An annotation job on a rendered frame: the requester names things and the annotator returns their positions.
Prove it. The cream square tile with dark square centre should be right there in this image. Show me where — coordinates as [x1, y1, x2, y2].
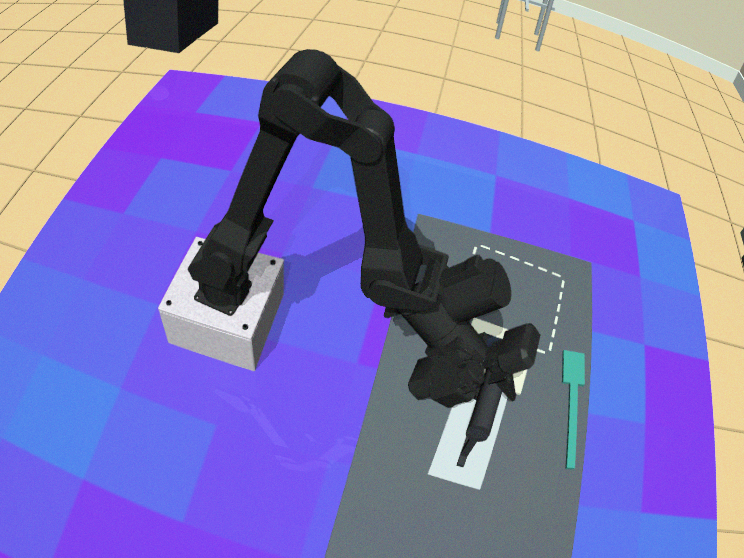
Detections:
[471, 318, 527, 395]

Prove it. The green small trowel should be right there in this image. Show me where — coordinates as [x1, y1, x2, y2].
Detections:
[562, 350, 585, 470]

